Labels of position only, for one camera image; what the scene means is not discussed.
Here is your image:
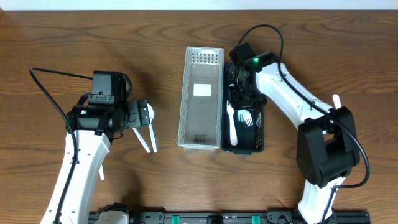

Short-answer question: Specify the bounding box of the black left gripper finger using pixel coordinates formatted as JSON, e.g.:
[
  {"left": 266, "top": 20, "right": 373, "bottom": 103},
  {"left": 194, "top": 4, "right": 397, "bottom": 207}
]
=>
[
  {"left": 126, "top": 101, "right": 141, "bottom": 127},
  {"left": 138, "top": 100, "right": 150, "bottom": 125}
]

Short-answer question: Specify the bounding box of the white plastic fork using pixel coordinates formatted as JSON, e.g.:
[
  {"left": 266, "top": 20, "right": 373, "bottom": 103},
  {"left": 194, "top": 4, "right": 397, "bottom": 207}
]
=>
[
  {"left": 244, "top": 110, "right": 253, "bottom": 126},
  {"left": 226, "top": 100, "right": 238, "bottom": 146}
]

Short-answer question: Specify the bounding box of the pale green plastic fork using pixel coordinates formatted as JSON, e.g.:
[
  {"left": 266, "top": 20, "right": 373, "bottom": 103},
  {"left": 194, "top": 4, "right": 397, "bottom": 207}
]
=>
[{"left": 238, "top": 110, "right": 246, "bottom": 122}]

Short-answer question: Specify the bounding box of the white spoon under left arm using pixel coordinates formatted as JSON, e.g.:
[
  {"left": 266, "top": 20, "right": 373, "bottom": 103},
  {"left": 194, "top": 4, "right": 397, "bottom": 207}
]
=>
[{"left": 99, "top": 165, "right": 104, "bottom": 181}]

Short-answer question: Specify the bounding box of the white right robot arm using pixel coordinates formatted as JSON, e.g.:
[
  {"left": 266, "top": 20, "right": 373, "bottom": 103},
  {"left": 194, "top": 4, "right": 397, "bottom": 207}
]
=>
[{"left": 229, "top": 47, "right": 361, "bottom": 223}]

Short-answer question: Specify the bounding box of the white spoon near basket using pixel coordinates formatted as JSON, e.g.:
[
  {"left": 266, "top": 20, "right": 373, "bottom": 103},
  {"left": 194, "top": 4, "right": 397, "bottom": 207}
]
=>
[{"left": 147, "top": 103, "right": 157, "bottom": 153}]

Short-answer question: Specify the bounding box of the dark green plastic basket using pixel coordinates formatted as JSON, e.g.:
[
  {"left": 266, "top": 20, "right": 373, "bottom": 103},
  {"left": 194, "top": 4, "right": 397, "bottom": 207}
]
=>
[{"left": 220, "top": 63, "right": 264, "bottom": 155}]

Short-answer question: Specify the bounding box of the clear perforated plastic basket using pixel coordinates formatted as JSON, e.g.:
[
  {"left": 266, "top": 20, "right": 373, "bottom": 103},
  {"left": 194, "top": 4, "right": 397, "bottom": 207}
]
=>
[{"left": 177, "top": 47, "right": 224, "bottom": 150}]

